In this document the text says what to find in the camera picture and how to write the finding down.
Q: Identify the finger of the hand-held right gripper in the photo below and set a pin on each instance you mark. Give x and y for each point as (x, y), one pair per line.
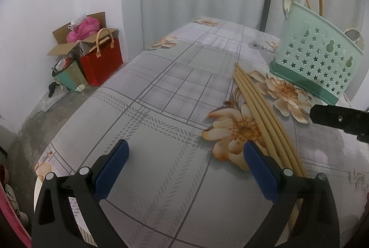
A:
(337, 118)

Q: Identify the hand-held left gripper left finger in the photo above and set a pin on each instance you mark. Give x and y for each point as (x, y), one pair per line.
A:
(112, 170)

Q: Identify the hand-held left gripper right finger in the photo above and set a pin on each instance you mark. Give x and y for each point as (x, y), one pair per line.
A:
(259, 170)

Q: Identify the green plastic utensil holder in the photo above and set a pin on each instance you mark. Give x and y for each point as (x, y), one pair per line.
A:
(314, 63)

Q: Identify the metal spoon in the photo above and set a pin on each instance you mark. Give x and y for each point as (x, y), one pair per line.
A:
(355, 34)

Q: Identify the white plastic spoon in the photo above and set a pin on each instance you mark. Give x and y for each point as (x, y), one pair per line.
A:
(286, 5)

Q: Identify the floral plaid bedsheet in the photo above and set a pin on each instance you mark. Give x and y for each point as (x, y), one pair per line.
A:
(158, 121)

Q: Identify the black cloth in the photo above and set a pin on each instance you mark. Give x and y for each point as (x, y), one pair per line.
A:
(53, 88)

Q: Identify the green gift bag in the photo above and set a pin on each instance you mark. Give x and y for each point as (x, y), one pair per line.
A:
(70, 77)

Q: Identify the red gift bag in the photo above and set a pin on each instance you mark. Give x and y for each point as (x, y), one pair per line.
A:
(102, 66)

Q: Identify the cardboard box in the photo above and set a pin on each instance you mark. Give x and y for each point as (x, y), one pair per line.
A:
(62, 47)

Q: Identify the pink plastic bag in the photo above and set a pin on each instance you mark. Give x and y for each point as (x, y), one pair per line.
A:
(83, 28)

